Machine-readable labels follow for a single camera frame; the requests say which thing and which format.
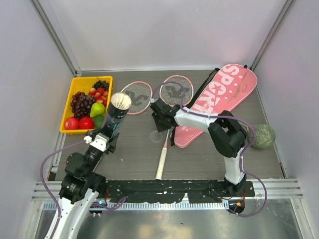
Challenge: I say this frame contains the clear tube lid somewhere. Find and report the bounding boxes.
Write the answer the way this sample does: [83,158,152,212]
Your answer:
[150,130,162,143]

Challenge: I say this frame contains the black shuttlecock tube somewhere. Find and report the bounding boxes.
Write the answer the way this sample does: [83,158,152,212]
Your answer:
[101,101,129,136]

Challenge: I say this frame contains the white shuttlecock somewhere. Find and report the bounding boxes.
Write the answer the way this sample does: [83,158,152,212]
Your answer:
[111,92,132,110]

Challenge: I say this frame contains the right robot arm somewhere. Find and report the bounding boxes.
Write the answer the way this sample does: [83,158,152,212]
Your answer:
[150,99,247,196]

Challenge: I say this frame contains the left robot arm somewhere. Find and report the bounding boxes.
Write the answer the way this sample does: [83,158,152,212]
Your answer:
[45,128,119,239]

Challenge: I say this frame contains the right pink badminton racket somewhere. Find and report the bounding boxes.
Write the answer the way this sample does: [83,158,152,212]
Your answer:
[155,75,193,180]

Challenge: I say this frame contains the pink badminton racket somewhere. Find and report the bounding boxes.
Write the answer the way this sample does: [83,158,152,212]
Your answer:
[121,81,153,115]
[155,75,193,180]

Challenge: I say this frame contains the left pink badminton racket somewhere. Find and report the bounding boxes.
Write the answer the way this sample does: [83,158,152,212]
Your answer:
[121,81,153,115]

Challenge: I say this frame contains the green lime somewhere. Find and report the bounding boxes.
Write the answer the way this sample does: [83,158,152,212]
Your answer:
[93,115,104,128]

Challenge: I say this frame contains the right red apple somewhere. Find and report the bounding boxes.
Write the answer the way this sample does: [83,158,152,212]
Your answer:
[79,117,95,129]

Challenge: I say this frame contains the red apple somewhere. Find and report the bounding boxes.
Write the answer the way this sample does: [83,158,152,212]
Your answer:
[64,117,79,130]
[79,117,95,129]

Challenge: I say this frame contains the green pear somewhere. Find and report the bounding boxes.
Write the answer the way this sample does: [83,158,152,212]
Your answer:
[90,102,105,118]

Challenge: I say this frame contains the left red apple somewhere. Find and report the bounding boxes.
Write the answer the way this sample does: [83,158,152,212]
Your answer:
[64,117,79,130]

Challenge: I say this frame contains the yellow plastic bin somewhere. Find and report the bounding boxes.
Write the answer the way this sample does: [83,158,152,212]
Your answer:
[60,76,113,135]

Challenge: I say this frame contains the purple grape bunch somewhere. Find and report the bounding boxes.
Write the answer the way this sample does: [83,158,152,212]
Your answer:
[70,92,96,120]

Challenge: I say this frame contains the black grape bunch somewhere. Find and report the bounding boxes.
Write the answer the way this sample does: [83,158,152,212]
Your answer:
[92,80,110,91]

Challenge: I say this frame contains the pink racket bag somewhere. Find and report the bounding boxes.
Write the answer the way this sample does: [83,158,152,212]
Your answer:
[171,63,258,148]

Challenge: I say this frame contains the green netted melon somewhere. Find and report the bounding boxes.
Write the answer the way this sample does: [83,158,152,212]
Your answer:
[252,124,276,149]

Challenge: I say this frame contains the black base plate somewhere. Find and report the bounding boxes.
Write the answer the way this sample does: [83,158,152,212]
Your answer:
[106,180,255,204]

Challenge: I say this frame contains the white cable duct strip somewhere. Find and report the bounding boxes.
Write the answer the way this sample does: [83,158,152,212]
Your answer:
[42,201,230,210]

